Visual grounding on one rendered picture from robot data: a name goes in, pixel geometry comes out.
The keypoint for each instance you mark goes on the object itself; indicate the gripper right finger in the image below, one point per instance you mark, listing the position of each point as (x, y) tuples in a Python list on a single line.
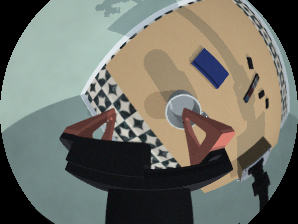
[(218, 135)]

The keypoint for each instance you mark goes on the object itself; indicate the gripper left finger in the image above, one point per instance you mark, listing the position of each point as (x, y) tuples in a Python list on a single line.
[(86, 127)]

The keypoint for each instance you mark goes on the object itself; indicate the dark blue flat rectangular pad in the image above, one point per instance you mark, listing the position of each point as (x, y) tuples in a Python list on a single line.
[(210, 68)]

